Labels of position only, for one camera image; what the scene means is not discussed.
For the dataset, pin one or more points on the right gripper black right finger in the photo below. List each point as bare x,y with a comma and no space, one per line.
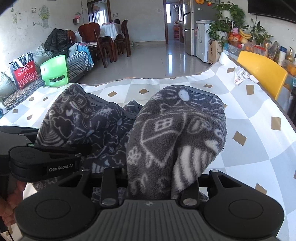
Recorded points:
191,196

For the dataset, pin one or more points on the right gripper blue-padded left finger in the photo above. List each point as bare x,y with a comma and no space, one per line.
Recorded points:
112,179

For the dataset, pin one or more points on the dark grey patterned fleece jacket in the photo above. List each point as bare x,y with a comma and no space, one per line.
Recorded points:
165,144

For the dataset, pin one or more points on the person's left hand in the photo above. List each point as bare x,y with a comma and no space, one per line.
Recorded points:
7,209

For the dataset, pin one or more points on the checkered diamond tablecloth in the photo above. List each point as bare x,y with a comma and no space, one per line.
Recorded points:
256,169

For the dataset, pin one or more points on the red Merry Christmas gift bag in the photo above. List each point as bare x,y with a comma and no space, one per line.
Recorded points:
24,70

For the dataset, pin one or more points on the green plastic stool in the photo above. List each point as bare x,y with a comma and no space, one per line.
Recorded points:
54,72

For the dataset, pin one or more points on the checkered sofa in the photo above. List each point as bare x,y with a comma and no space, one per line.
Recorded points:
78,64

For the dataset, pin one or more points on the black jacket on sofa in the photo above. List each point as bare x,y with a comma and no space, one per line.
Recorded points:
59,41

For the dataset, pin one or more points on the printed paper sheet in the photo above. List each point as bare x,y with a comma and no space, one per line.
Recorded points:
241,74

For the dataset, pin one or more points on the dark wooden dining chair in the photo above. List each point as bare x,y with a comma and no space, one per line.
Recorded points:
90,34

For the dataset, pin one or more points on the yellow chair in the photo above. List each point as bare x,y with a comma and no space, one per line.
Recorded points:
269,74

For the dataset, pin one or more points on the dining table with white cloth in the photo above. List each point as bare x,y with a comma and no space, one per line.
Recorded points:
110,32

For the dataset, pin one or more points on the brown cardboard box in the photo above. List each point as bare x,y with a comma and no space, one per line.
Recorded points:
214,51

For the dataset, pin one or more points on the white small refrigerator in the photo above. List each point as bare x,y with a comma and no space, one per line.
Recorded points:
202,39

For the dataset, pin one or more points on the fruit bowl with bananas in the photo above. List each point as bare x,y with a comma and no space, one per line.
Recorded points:
237,37

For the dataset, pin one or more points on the green potted plants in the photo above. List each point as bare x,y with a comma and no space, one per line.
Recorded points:
230,16

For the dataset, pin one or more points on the silver tall refrigerator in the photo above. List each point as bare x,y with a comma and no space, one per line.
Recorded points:
195,13

